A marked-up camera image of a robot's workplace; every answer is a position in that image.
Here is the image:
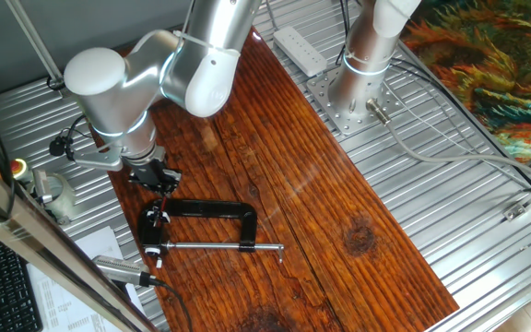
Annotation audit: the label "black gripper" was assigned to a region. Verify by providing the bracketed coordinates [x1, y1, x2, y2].
[122, 156, 183, 197]

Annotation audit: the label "white and black pencil sharpener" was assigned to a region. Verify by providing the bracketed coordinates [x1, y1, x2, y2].
[145, 206, 171, 229]

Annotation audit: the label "black C-clamp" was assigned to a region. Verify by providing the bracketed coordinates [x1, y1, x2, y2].
[136, 198, 287, 270]

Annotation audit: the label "grey cylindrical holder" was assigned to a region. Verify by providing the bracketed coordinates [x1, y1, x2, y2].
[31, 168, 78, 226]

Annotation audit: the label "brown wooden board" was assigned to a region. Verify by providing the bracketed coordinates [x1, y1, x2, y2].
[88, 25, 461, 332]

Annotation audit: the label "red emergency stop button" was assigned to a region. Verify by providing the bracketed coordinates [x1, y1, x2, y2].
[8, 158, 32, 184]

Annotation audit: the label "white printed papers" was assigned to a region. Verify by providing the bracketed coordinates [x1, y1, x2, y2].
[24, 225, 148, 332]

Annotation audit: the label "white power strip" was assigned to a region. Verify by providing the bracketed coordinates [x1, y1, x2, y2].
[272, 25, 329, 78]

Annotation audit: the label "black keyboard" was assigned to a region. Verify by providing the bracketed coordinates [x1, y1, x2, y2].
[0, 222, 45, 332]

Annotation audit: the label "colourful painted cloth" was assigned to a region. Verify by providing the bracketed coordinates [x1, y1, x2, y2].
[400, 0, 531, 163]

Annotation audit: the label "silver camera mount bracket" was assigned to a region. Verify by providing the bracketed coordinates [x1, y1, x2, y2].
[72, 146, 124, 173]

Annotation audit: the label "silver camera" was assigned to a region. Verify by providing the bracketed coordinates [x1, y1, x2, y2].
[91, 254, 166, 289]

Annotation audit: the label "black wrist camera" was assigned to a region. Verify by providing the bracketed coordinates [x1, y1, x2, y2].
[48, 135, 76, 161]

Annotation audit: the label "black camera cable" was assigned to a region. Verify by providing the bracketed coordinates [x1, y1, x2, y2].
[153, 278, 195, 332]

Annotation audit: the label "steel frame bar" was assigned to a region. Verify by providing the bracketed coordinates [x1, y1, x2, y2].
[0, 136, 159, 332]

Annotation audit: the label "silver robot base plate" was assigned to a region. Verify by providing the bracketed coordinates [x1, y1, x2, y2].
[305, 63, 406, 137]

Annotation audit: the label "thin aluminium frame post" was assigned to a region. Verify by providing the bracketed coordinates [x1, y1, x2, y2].
[4, 0, 67, 91]

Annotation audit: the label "thick grey cable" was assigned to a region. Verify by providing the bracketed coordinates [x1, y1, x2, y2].
[365, 97, 531, 185]

